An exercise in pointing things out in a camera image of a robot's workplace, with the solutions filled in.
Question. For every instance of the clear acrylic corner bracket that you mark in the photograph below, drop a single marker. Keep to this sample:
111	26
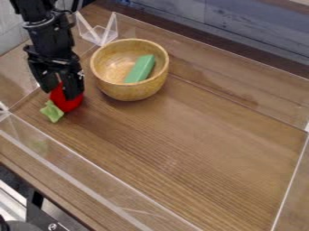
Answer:
98	35

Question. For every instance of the red plush strawberry toy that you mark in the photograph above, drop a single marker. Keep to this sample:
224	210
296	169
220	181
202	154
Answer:
59	105

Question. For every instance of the light wooden bowl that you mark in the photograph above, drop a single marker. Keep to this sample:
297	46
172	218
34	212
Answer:
111	63

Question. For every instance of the clear acrylic tray wall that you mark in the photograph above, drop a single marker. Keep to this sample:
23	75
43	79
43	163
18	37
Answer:
208	157

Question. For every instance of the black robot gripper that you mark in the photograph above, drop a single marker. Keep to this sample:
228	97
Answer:
51	54

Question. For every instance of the green rectangular block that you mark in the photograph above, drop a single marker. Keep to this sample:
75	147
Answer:
141	69

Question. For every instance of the black table frame bracket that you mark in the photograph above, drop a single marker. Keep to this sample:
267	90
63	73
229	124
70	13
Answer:
37	216

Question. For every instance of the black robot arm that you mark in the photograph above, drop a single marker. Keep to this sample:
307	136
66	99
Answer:
34	10

